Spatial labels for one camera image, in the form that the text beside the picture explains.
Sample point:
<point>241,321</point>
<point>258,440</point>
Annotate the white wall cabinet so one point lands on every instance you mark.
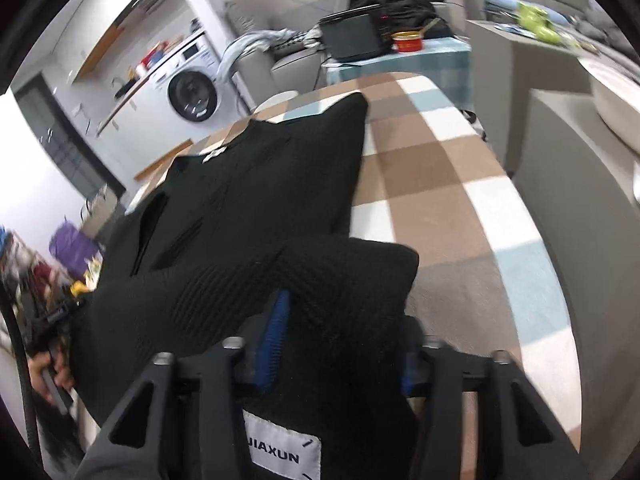
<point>115,10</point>

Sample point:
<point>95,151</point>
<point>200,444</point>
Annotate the wicker basket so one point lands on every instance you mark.
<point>100,212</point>

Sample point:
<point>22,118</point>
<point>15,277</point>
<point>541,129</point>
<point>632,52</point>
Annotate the pile of black clothes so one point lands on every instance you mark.
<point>395,0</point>

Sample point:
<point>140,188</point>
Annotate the yellow bag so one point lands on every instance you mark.
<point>80,289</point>

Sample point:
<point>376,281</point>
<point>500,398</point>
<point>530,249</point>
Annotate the red bowl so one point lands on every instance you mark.
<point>407,42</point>

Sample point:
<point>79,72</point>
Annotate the person's left hand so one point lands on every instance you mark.
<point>40,375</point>

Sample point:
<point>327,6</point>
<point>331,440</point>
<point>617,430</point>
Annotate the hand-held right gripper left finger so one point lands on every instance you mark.
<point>274,340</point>

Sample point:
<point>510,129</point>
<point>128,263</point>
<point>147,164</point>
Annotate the kitchen counter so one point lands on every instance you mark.
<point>125,105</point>

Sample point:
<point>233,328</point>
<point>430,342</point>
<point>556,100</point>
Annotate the brown blue plaid blanket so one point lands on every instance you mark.
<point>440,185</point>

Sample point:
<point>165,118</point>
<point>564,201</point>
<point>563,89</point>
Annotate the black door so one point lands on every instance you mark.
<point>65,135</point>

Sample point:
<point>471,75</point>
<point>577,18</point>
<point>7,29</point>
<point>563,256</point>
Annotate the green cloth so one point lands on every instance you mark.
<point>537,22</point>

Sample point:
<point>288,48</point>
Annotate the purple bag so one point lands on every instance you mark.
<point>75,252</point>

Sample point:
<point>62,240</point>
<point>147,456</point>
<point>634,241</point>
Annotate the white stool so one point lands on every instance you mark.
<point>277,101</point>

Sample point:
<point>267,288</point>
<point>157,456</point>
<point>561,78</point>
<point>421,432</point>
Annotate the white washing machine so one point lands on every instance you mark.
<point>192,95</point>

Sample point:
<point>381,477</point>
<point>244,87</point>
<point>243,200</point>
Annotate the black knit sweater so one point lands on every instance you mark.
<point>250,185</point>

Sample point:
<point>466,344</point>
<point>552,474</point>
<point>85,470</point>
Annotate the light blue cloth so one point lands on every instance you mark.
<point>502,2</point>

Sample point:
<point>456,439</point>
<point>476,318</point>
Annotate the grey armchair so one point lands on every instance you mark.
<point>555,170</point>

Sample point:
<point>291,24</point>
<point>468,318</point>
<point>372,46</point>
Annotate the black laptop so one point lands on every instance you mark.
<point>352,35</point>

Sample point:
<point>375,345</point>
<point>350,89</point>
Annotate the white tub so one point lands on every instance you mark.
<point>617,102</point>

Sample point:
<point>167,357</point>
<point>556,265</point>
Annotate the grey white clothes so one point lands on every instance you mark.
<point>250,45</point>

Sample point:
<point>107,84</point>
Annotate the red box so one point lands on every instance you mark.
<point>150,57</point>

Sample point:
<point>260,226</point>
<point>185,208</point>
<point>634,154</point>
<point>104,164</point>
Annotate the teal plaid tablecloth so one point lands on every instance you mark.
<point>400,62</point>

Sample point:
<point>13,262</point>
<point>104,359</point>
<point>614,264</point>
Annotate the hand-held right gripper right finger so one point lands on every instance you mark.
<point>409,376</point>

